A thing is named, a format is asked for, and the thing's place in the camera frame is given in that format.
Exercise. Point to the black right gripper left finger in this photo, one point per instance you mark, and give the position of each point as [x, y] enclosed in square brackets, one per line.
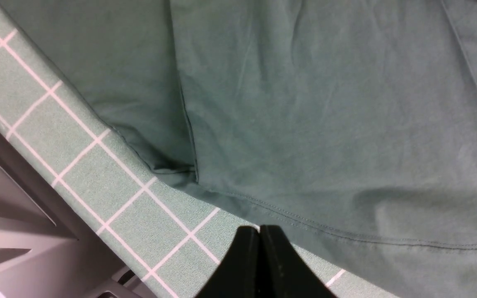
[235, 276]

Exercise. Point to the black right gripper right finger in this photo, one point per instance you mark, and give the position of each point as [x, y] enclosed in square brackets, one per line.
[282, 272]

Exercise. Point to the green long-sleeve top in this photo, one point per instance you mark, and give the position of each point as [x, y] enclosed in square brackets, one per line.
[352, 124]

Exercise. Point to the green checked tablecloth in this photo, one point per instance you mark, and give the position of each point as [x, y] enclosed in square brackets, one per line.
[171, 240]

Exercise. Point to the grey table frame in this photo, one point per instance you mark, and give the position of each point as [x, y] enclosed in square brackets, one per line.
[46, 249]

